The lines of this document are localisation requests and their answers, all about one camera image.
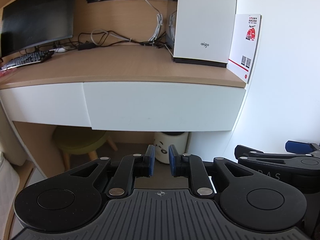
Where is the white panda trash bin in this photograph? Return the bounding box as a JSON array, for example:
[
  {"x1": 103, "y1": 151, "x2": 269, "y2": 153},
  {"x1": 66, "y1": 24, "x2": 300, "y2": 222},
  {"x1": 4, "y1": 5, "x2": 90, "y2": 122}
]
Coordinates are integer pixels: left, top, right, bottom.
[{"x1": 153, "y1": 132, "x2": 189, "y2": 164}]

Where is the green wooden stool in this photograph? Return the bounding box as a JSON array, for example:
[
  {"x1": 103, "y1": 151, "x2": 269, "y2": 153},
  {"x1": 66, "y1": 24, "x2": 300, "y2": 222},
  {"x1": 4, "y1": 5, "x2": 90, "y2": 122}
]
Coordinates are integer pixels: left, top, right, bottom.
[{"x1": 53, "y1": 126, "x2": 118, "y2": 171}]

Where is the white aigo computer case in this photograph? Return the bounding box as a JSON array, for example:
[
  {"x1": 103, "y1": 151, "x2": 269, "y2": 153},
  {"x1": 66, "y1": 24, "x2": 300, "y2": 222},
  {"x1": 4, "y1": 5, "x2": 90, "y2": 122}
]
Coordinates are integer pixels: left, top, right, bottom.
[{"x1": 166, "y1": 0, "x2": 237, "y2": 68}]

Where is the white red cardboard box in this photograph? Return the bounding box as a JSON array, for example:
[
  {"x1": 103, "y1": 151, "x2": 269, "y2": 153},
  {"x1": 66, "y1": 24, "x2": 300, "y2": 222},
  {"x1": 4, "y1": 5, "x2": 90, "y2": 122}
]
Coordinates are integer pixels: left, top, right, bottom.
[{"x1": 227, "y1": 14, "x2": 262, "y2": 84}]

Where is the black keyboard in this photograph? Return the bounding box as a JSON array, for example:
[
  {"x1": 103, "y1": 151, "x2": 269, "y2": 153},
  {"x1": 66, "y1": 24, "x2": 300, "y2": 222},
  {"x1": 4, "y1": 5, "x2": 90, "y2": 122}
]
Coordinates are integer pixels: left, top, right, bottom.
[{"x1": 1, "y1": 50, "x2": 54, "y2": 70}]

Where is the black computer monitor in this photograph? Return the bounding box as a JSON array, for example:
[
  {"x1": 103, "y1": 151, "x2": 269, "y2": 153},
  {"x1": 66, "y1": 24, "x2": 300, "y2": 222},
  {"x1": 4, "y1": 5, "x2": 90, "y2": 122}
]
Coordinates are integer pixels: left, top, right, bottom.
[{"x1": 1, "y1": 0, "x2": 75, "y2": 57}]

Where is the white power cable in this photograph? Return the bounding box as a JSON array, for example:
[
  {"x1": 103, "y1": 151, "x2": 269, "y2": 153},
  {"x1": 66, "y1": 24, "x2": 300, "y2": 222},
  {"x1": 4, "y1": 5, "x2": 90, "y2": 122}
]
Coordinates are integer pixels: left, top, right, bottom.
[{"x1": 140, "y1": 0, "x2": 164, "y2": 43}]

